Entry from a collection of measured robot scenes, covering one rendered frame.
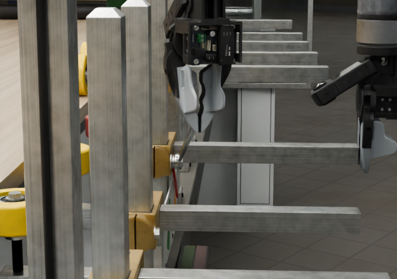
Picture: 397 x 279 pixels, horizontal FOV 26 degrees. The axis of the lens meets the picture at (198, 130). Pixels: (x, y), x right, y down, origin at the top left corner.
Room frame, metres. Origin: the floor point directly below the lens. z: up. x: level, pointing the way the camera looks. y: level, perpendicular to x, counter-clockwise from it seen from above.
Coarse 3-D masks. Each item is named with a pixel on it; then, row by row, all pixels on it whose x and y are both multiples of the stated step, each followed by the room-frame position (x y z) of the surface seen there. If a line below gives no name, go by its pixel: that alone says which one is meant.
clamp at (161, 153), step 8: (168, 136) 1.42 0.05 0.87; (152, 144) 1.35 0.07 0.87; (160, 144) 1.35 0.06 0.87; (168, 144) 1.35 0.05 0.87; (152, 152) 1.33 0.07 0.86; (160, 152) 1.33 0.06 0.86; (168, 152) 1.35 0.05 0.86; (152, 160) 1.33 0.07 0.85; (160, 160) 1.33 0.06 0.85; (168, 160) 1.33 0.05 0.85; (160, 168) 1.33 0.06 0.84; (168, 168) 1.33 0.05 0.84; (160, 176) 1.33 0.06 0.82
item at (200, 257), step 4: (196, 248) 1.33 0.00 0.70; (200, 248) 1.33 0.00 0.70; (204, 248) 1.33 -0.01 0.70; (196, 252) 1.31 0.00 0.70; (200, 252) 1.31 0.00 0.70; (204, 252) 1.31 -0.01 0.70; (196, 256) 1.30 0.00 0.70; (200, 256) 1.30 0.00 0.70; (204, 256) 1.30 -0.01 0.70; (196, 260) 1.28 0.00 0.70; (200, 260) 1.28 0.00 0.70; (204, 260) 1.28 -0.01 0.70; (196, 264) 1.26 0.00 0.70; (200, 264) 1.26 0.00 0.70; (204, 264) 1.26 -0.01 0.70; (196, 268) 1.24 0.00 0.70; (200, 268) 1.24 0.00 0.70; (204, 268) 1.24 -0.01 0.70
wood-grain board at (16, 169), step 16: (0, 32) 3.12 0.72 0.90; (16, 32) 3.12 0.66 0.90; (80, 32) 3.12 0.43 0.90; (0, 48) 2.55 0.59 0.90; (16, 48) 2.55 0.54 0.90; (0, 64) 2.16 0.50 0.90; (16, 64) 2.16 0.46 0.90; (0, 80) 1.87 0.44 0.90; (16, 80) 1.87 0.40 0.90; (0, 96) 1.65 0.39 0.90; (16, 96) 1.65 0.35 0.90; (80, 96) 1.65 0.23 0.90; (0, 112) 1.48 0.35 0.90; (16, 112) 1.48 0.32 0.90; (80, 112) 1.53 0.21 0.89; (0, 128) 1.34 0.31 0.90; (16, 128) 1.34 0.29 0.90; (0, 144) 1.22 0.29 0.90; (16, 144) 1.22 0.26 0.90; (0, 160) 1.12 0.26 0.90; (16, 160) 1.12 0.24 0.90; (0, 176) 1.03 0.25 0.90; (16, 176) 1.08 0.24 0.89
